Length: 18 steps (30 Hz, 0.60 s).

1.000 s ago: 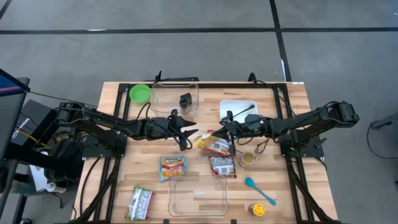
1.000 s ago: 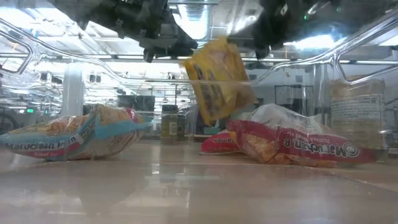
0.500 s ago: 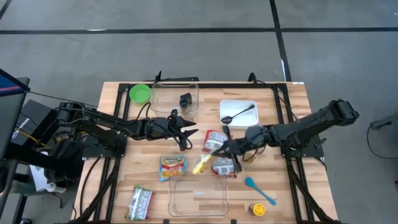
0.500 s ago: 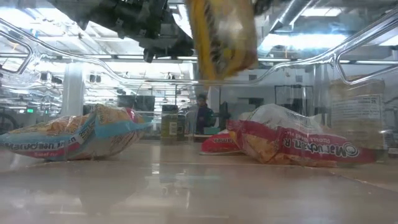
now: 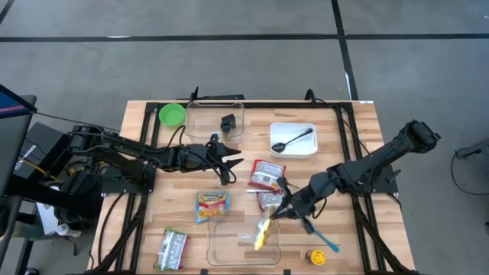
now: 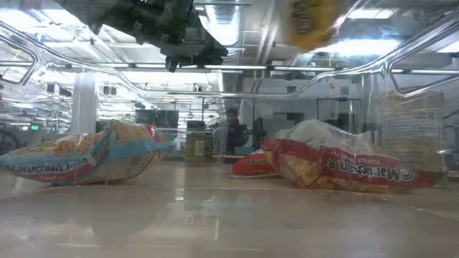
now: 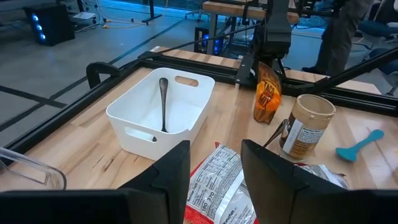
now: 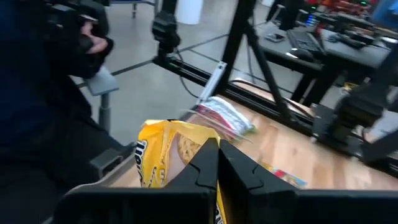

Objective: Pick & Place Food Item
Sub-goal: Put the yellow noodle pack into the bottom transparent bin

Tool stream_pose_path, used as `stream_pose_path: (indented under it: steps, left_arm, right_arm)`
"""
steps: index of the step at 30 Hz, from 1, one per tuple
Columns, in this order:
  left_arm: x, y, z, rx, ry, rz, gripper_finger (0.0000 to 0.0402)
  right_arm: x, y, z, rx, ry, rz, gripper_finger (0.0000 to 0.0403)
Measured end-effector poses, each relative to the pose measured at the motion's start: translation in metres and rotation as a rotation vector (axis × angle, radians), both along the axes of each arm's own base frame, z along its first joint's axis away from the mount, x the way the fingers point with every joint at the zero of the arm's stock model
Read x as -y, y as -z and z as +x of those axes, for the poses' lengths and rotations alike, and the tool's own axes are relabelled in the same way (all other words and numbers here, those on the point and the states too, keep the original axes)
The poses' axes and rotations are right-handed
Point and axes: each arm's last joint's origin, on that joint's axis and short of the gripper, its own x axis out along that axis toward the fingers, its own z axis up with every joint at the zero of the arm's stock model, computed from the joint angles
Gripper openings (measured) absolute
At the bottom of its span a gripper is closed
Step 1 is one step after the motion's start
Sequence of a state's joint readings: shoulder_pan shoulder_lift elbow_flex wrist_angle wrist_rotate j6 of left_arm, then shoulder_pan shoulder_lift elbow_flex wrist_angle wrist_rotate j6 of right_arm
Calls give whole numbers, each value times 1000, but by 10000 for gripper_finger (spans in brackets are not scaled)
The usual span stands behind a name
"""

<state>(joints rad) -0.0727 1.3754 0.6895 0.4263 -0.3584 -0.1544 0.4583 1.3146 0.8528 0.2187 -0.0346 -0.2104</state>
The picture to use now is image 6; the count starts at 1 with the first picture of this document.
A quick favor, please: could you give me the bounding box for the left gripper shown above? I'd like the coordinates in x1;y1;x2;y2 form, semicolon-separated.
107;0;229;72

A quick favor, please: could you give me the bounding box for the black-lid spice jar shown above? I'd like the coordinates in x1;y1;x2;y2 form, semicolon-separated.
185;120;207;166

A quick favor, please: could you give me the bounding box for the small black box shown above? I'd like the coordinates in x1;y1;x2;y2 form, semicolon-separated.
204;129;217;164

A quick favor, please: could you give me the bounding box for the yellow ramen noodle packet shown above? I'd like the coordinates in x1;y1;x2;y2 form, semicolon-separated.
285;0;347;52

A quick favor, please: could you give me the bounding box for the blue ramen noodle packet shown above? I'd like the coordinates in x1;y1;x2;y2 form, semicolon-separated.
0;119;176;186

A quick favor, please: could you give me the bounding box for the person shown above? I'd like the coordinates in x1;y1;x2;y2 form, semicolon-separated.
224;106;249;156

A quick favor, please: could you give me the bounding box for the red ramen noodle packet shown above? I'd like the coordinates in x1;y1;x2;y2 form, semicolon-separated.
229;148;284;179
260;119;437;194

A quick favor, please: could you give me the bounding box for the white pillar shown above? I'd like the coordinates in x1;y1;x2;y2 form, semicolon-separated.
70;71;100;134

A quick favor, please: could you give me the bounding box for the clear plastic bin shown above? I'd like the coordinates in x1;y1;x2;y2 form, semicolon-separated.
0;6;459;258

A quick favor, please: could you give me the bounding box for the tan spice jar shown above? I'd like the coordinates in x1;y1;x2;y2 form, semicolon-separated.
379;85;448;187

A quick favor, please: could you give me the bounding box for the silver ventilation duct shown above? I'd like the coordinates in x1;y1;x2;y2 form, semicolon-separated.
204;0;248;65

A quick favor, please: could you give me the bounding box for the dark wall monitor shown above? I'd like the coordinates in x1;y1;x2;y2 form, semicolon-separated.
135;109;179;130

